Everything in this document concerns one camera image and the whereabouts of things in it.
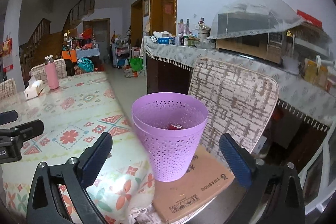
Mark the blue tissue pack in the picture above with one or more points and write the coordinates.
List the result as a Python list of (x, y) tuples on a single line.
[(164, 40)]

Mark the brown cardboard box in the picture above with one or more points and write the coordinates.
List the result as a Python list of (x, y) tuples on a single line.
[(197, 192)]

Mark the yellow gift carton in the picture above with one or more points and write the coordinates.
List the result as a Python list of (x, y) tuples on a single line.
[(312, 69)]

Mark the white tissue box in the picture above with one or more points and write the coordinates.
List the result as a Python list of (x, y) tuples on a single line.
[(34, 91)]

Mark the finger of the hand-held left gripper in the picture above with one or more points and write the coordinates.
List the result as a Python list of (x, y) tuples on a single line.
[(26, 130), (8, 117)]

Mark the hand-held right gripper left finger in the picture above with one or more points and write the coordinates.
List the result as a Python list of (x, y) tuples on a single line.
[(95, 162)]

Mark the framed wall picture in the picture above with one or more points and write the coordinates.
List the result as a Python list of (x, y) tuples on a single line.
[(146, 6)]

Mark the beige patterned chair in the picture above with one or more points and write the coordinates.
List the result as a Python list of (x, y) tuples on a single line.
[(61, 67), (7, 88), (231, 98)]

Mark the silver microwave oven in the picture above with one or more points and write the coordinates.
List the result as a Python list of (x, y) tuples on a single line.
[(273, 45)]

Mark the red wall sign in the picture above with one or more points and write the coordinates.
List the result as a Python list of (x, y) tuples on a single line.
[(309, 18)]

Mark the purple plastic basket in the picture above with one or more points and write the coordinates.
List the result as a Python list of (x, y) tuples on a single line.
[(170, 155)]

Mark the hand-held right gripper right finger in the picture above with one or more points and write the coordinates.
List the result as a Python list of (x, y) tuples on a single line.
[(236, 162)]

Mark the red wall calendar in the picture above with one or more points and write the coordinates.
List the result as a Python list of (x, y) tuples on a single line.
[(7, 50)]

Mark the green bag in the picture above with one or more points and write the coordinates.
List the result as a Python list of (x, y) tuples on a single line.
[(136, 63)]

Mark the white mesh food cover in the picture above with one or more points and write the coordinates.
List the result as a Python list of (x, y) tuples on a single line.
[(249, 11)]

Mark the red white-labelled packet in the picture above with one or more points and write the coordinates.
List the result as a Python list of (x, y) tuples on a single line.
[(172, 126)]

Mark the side table with tablecloth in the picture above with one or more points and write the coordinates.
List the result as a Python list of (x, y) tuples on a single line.
[(288, 87)]

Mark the teal plastic bag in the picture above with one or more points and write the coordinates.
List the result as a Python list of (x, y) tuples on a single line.
[(85, 64)]

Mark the group of bottles and jars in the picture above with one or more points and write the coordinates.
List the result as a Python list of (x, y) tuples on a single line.
[(189, 36)]

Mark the wooden staircase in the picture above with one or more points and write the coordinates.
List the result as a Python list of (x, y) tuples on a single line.
[(42, 40)]

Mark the pink insulated bottle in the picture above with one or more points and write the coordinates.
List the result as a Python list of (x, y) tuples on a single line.
[(52, 77)]

